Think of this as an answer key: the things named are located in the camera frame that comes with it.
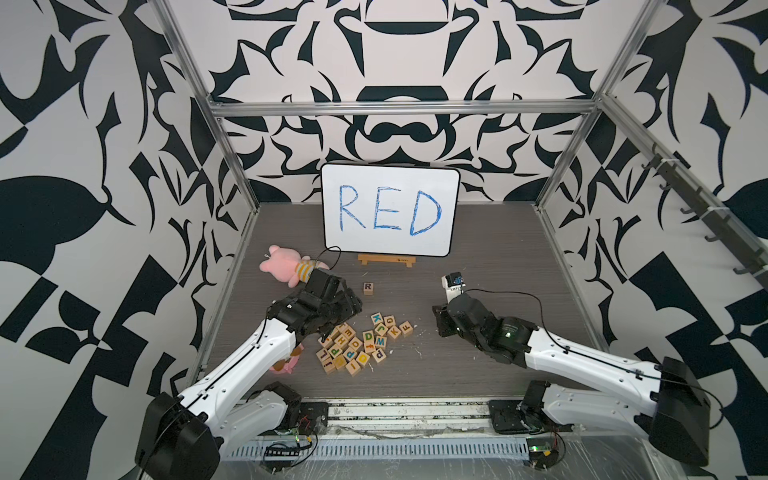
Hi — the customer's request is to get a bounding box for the small wooden easel stand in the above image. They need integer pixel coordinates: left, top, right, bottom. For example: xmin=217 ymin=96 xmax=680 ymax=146
xmin=357 ymin=254 xmax=416 ymax=268

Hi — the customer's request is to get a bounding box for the pink plush bear toy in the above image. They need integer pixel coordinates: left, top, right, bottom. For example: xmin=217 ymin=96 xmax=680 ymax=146
xmin=259 ymin=245 xmax=329 ymax=288

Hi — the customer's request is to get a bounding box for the wooden block letter F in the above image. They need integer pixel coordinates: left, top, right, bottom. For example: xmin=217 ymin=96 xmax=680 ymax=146
xmin=399 ymin=321 xmax=413 ymax=337

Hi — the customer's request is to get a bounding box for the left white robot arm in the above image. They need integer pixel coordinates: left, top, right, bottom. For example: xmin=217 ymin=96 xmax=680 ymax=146
xmin=135 ymin=269 xmax=362 ymax=479

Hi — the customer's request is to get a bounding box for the wall hook rack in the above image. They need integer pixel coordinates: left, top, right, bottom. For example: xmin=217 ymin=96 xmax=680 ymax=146
xmin=641 ymin=143 xmax=767 ymax=288

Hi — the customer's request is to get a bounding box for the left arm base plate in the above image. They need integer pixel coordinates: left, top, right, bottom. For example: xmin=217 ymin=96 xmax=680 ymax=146
xmin=265 ymin=401 xmax=330 ymax=435

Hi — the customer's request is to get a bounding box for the wooden block brown K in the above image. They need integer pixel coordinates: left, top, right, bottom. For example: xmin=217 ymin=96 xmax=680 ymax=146
xmin=387 ymin=325 xmax=402 ymax=339

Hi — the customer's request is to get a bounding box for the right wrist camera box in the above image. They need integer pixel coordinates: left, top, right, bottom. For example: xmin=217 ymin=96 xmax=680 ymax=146
xmin=441 ymin=272 xmax=466 ymax=303

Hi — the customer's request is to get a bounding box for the whiteboard with RED writing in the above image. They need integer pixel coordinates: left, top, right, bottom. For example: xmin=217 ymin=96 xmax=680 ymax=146
xmin=321 ymin=164 xmax=460 ymax=257

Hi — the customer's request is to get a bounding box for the left electronics board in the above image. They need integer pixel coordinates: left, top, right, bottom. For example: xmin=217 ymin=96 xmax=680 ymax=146
xmin=262 ymin=436 xmax=317 ymax=469

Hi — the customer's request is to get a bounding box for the wooden block purple P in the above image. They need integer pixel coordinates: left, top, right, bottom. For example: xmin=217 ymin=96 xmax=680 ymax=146
xmin=372 ymin=349 xmax=387 ymax=363

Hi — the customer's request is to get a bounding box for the wooden block teal K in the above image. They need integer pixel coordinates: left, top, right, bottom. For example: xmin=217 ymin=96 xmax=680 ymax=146
xmin=370 ymin=312 xmax=384 ymax=326

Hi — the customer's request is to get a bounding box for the electronics board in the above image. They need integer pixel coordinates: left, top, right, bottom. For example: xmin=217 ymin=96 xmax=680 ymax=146
xmin=262 ymin=436 xmax=317 ymax=469
xmin=524 ymin=435 xmax=567 ymax=471

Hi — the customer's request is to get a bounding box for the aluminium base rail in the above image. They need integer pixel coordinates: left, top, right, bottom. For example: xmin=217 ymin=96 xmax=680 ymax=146
xmin=152 ymin=392 xmax=664 ymax=445

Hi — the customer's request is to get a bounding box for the right electronics board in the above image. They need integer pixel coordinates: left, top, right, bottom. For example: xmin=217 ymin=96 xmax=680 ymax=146
xmin=524 ymin=435 xmax=567 ymax=471

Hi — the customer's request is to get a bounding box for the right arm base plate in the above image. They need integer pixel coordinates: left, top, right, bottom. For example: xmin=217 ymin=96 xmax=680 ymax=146
xmin=488 ymin=400 xmax=573 ymax=435

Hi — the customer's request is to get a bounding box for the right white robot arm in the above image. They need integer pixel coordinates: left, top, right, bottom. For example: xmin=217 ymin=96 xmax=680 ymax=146
xmin=432 ymin=287 xmax=712 ymax=467

